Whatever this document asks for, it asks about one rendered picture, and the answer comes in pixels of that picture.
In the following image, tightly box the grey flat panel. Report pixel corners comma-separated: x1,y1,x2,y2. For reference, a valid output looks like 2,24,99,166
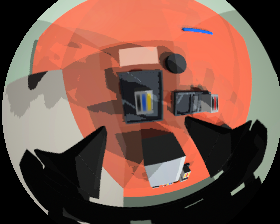
2,69,124,214

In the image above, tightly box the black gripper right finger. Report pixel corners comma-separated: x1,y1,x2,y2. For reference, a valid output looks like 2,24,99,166
184,116,251,178

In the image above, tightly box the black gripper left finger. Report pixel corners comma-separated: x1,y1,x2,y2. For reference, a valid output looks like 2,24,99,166
34,126,107,199

